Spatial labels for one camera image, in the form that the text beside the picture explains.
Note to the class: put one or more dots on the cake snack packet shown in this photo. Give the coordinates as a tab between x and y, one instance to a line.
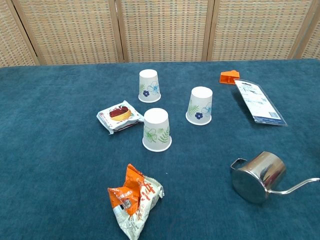
120	115

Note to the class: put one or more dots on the crumpled orange snack bag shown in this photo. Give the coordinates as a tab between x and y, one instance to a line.
132	195

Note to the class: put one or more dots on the white paper cup green flowers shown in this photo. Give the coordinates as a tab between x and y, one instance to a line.
156	125

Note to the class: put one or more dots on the blue table cloth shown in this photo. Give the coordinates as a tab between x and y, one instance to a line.
50	150

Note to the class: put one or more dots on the woven rattan screen panel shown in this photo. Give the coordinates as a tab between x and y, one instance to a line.
313	45
257	30
75	30
165	30
10	37

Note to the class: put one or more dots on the white paper cup blue flowers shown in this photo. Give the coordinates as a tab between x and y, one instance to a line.
200	105
149	85

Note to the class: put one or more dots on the orange plastic clip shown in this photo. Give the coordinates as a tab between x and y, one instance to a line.
228	77

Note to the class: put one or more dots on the clear blister pack card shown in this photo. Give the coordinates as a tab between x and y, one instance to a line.
260	102

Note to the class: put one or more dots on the stainless steel gooseneck kettle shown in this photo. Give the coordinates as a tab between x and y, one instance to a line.
260	175

